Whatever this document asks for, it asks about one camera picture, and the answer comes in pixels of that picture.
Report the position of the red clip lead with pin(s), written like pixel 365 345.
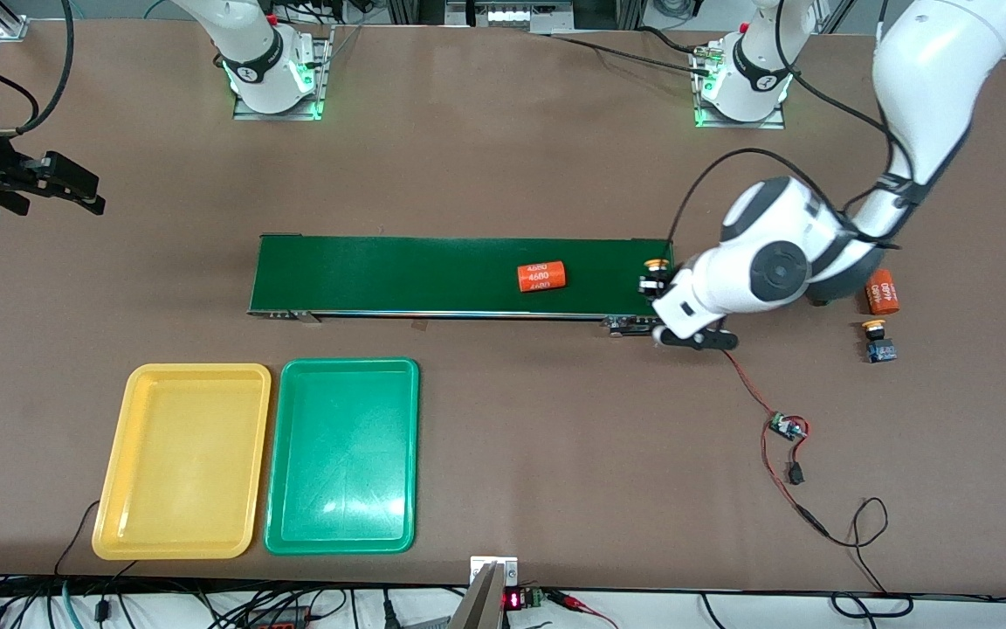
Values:
pixel 573 601

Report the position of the green plastic tray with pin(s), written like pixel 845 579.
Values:
pixel 341 459

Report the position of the small black connector plug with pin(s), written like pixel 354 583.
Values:
pixel 795 475

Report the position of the grey metal camera bracket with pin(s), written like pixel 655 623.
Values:
pixel 490 603

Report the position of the green conveyor belt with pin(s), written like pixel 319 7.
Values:
pixel 398 275

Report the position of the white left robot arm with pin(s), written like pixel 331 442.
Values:
pixel 774 271

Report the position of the orange power strip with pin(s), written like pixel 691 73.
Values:
pixel 280 622

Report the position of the metal equipment rack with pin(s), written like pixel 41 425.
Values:
pixel 512 16

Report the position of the yellow push button switch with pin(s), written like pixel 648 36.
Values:
pixel 658 265
pixel 879 343

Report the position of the red digit display module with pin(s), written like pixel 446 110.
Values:
pixel 513 600

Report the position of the small green circuit board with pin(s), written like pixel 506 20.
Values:
pixel 787 428

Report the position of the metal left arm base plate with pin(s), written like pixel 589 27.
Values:
pixel 743 125

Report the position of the orange 4680 cylinder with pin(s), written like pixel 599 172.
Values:
pixel 540 276
pixel 883 293

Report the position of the yellow plastic tray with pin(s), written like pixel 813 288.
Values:
pixel 180 463

